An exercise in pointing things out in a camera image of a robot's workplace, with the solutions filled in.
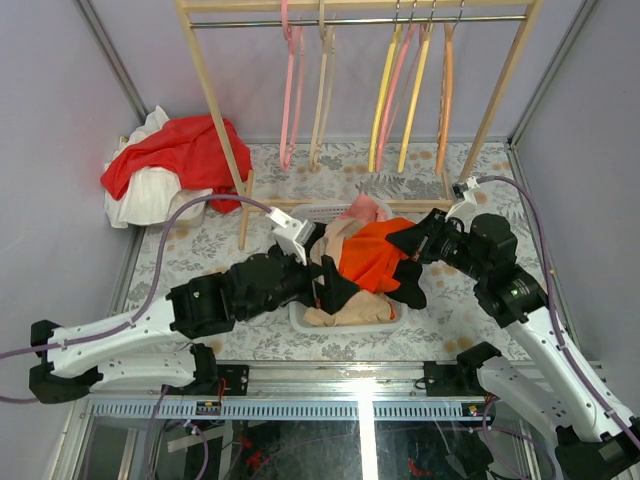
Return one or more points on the aluminium rail frame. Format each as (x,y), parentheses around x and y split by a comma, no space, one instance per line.
(292,391)

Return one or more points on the white laundry basket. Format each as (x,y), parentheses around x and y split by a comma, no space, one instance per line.
(325,212)

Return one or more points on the beige wooden hanger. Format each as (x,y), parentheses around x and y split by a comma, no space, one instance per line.
(325,86)

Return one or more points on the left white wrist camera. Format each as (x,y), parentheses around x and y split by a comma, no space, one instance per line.
(291,234)

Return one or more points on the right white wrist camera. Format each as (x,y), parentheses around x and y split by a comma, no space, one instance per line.
(464,202)

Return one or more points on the black garment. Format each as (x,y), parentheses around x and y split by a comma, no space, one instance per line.
(407,273)

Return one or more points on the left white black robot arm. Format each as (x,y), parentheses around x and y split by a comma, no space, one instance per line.
(161,347)

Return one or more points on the yellow hanger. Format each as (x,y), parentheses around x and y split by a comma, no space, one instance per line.
(425,35)
(383,90)

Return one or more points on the orange t shirt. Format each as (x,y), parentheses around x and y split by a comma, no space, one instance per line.
(369,259)

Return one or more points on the red cloth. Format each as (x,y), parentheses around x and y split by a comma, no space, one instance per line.
(189,147)

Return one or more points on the yellow hanger left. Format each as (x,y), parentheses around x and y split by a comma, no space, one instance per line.
(383,90)

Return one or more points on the pink garment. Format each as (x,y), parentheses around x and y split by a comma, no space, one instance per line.
(365,209)

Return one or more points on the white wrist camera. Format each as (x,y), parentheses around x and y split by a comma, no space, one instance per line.
(291,234)
(464,202)

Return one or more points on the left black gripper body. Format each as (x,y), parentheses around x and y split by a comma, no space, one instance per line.
(298,286)

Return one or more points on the beige garment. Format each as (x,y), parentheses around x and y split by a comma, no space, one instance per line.
(365,306)

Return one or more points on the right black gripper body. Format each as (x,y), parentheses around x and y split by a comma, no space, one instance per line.
(449,246)

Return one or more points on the yellow hanger right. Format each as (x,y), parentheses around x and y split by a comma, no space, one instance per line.
(425,35)

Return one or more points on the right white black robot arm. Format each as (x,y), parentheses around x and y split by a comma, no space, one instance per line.
(530,320)

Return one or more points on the orange wavy hanger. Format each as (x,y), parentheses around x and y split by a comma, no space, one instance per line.
(447,91)

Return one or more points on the pink hanger left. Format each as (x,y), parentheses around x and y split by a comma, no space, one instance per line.
(294,37)

